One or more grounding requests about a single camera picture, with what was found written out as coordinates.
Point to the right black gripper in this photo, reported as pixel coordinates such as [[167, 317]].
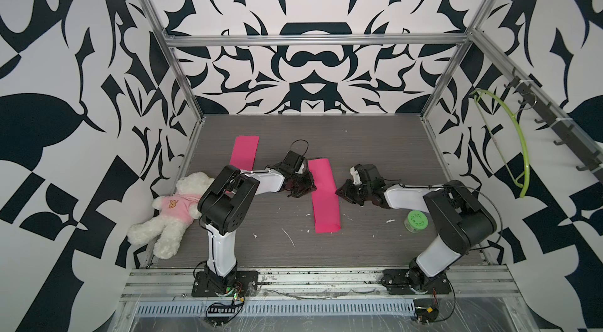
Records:
[[345, 191]]

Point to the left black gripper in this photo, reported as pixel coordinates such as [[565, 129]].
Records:
[[309, 184]]

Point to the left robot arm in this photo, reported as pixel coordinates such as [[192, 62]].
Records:
[[225, 204]]

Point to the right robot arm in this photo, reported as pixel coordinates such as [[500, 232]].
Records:
[[460, 220]]

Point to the green lidded jar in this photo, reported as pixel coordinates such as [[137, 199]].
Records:
[[416, 221]]

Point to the white teddy bear pink shirt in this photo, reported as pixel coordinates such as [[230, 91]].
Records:
[[177, 212]]

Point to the right small electronics board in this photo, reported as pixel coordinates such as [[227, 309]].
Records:
[[426, 314]]

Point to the small electronics board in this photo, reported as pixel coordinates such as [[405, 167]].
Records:
[[219, 310], [426, 314]]

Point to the left small electronics board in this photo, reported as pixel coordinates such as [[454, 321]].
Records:
[[219, 310]]

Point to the green hoop hanger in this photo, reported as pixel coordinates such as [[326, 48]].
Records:
[[503, 129]]

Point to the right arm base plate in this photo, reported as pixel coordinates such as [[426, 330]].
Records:
[[413, 282]]

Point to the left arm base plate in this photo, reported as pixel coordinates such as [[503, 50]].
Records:
[[208, 284]]

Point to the black wall hook rail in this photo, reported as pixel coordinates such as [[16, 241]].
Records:
[[551, 115]]

